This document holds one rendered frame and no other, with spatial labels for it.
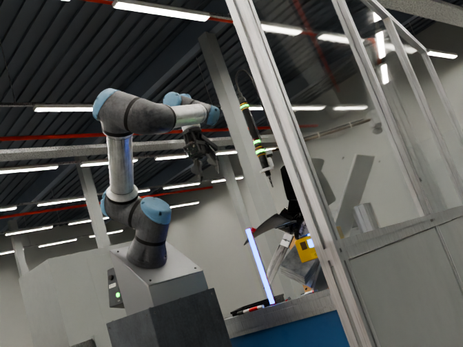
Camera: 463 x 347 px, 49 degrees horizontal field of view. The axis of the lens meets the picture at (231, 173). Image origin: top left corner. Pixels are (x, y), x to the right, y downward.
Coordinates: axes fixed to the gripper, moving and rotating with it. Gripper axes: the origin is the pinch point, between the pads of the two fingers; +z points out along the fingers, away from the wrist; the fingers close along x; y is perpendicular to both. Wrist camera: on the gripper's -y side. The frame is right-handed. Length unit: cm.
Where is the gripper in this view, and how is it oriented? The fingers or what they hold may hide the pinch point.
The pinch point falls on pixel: (209, 175)
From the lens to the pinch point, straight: 209.1
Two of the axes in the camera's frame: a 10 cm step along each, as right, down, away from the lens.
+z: 3.1, 9.3, -1.9
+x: 7.8, -3.6, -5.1
